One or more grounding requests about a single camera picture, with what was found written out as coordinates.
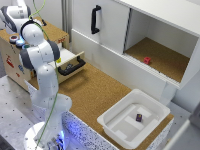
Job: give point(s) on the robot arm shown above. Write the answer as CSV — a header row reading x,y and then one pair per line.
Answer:
x,y
46,83

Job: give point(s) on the green button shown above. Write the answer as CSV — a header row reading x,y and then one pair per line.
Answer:
x,y
25,47

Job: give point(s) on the blue button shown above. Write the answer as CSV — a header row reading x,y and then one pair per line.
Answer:
x,y
20,42

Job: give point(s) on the red button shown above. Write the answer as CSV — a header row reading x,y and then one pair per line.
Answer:
x,y
13,39

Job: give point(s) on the wooden drawer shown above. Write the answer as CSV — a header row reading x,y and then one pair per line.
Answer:
x,y
68,57

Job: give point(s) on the yellow block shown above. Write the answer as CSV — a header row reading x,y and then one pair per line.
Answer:
x,y
59,60

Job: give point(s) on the pink block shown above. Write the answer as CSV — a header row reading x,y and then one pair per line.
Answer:
x,y
147,60

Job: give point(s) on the white sliding door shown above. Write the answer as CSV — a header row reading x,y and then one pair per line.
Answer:
x,y
111,26

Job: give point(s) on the white plastic box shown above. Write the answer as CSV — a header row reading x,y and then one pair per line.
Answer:
x,y
116,125

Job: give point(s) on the white cabinet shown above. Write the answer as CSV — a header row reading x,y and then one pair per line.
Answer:
x,y
156,78

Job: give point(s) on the purple block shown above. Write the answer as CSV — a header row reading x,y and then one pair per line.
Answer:
x,y
139,117

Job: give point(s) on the wooden drawer box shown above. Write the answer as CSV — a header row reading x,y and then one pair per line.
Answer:
x,y
10,66

